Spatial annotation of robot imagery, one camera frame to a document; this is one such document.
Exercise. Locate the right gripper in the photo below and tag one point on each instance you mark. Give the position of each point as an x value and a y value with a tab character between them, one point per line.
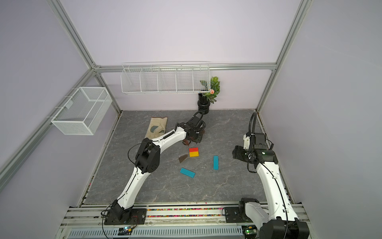
238	153

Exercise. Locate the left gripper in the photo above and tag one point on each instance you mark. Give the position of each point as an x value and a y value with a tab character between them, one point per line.
199	140

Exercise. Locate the reddish brown triangle block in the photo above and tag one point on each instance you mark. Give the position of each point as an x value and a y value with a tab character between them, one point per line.
186	142

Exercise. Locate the red rectangular block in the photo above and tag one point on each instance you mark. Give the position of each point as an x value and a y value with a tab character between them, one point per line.
193	149

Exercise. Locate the yellow rectangular block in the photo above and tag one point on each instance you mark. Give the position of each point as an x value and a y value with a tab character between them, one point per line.
194	154

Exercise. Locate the dark brown triangle block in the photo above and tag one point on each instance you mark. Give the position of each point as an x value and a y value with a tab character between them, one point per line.
183	158

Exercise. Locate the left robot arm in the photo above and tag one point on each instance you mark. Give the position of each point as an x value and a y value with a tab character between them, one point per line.
147	160

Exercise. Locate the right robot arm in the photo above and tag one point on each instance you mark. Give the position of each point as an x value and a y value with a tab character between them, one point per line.
280	221

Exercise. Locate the black vase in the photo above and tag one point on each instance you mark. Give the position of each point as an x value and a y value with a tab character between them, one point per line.
203	104

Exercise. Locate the green artificial plant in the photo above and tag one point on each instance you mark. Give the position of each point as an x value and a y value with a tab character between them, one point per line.
212	89

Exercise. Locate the beige work glove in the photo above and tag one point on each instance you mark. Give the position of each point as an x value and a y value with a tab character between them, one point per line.
157	127

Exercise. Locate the short teal block upright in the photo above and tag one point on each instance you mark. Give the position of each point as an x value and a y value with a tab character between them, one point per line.
215	162

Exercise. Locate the long teal block lying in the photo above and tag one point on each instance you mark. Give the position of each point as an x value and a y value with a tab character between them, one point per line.
187	172

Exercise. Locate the green circuit board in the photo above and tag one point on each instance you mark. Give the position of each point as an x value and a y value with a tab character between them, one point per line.
249	232

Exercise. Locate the small black controller board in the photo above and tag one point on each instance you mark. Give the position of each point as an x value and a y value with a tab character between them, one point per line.
125	231

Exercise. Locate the long white wire shelf basket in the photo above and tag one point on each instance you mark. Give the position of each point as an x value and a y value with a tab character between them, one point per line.
172	77

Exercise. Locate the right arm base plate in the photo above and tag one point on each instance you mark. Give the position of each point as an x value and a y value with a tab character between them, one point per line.
234	215

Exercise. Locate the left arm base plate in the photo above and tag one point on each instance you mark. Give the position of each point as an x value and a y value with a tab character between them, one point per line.
132	216

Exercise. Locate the small white wire basket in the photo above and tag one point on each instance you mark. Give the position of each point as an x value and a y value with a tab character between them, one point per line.
83	111

